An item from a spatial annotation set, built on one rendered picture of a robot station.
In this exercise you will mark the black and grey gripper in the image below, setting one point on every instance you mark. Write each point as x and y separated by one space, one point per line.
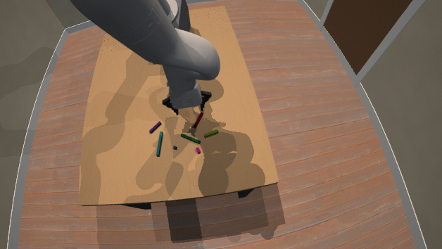
186 100

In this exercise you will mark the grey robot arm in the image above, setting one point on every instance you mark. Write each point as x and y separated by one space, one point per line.
145 27

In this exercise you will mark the purple rod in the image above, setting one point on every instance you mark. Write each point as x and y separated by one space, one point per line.
155 127

